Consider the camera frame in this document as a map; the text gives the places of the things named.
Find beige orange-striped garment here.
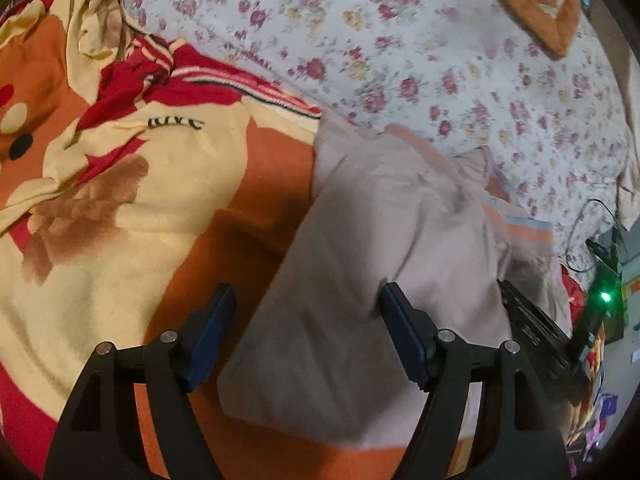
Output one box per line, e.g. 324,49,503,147
217,115,573,451

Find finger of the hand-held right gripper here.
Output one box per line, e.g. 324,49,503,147
497,279,572,361

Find black cable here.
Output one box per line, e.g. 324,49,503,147
564,198,622,275

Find orange patterned cushion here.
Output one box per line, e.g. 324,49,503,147
452,0,583,58

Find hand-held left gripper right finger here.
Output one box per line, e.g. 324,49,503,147
378,283,571,480

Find floral bed sheet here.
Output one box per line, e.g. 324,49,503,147
70,0,633,241

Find beige cloth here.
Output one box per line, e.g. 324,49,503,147
617,152,640,231

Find yellow orange red printed blanket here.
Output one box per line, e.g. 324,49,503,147
0,0,416,480

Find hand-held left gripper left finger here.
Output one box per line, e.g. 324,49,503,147
42,283,237,480

